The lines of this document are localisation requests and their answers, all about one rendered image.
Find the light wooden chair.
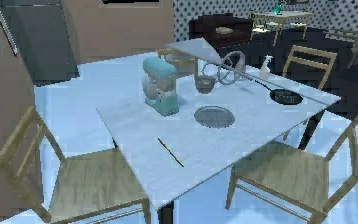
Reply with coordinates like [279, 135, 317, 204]
[225, 106, 358, 224]
[282, 44, 338, 91]
[0, 105, 152, 224]

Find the light blue stand mixer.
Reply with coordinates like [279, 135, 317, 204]
[141, 57, 181, 117]

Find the white marble dining table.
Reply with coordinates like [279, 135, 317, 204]
[96, 37, 342, 224]

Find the grey round plate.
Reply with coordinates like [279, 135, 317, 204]
[193, 105, 236, 129]

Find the thin brown stick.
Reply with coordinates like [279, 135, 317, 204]
[157, 137, 185, 168]

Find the dark brown sofa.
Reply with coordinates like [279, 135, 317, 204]
[188, 13, 255, 48]

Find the tan cushion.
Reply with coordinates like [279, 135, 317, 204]
[215, 26, 234, 35]

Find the white spray bottle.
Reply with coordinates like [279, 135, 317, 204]
[259, 55, 274, 81]

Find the black frying pan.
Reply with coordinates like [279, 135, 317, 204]
[252, 78, 304, 107]

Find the pale wooden side table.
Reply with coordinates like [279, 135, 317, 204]
[250, 10, 314, 47]

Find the dark grey fridge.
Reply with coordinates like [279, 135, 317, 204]
[0, 0, 80, 86]

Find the silver fridge handle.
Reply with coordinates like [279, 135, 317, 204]
[0, 2, 19, 57]

